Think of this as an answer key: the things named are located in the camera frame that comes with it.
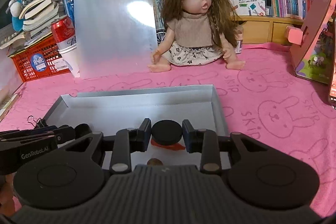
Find wooden shelf box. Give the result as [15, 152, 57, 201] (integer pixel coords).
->
[236, 15, 307, 46]

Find white bead string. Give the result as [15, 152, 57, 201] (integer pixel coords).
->
[0, 32, 21, 50]

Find small bottle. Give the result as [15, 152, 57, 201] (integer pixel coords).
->
[236, 26, 244, 54]

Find pink cardboard house stand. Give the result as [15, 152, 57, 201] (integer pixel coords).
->
[286, 0, 336, 85]

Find long-haired baby doll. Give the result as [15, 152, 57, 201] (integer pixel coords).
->
[147, 0, 247, 73]

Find red plastic crate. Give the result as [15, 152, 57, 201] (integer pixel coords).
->
[8, 34, 72, 83]

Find open book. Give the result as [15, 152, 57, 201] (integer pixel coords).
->
[0, 94, 20, 122]

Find grey cardboard box tray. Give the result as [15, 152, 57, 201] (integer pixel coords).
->
[43, 84, 229, 170]

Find orange plastic piece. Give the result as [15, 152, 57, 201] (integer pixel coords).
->
[150, 138, 185, 152]

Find stacked white paper cups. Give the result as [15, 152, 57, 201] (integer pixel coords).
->
[58, 36, 80, 78]

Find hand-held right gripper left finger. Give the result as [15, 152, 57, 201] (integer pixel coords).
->
[62, 118, 152, 174]

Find clear plastic clipboard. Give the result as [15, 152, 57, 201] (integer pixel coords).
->
[71, 0, 158, 80]

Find red drink can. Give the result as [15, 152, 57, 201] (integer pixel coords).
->
[51, 15, 75, 42]

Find small black binder clip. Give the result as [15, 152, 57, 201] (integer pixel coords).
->
[27, 115, 49, 130]

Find black round disc lid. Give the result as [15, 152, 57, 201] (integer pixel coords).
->
[152, 120, 182, 146]

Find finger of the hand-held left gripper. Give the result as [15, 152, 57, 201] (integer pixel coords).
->
[33, 125, 57, 133]
[54, 123, 93, 146]

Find pink rabbit print towel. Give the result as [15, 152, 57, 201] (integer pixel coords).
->
[0, 42, 336, 216]

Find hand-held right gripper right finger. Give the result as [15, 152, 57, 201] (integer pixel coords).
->
[182, 119, 275, 174]

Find stack of worn books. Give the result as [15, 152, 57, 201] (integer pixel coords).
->
[0, 0, 66, 50]

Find blue and white plush toy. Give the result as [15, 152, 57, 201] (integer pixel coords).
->
[7, 0, 27, 31]

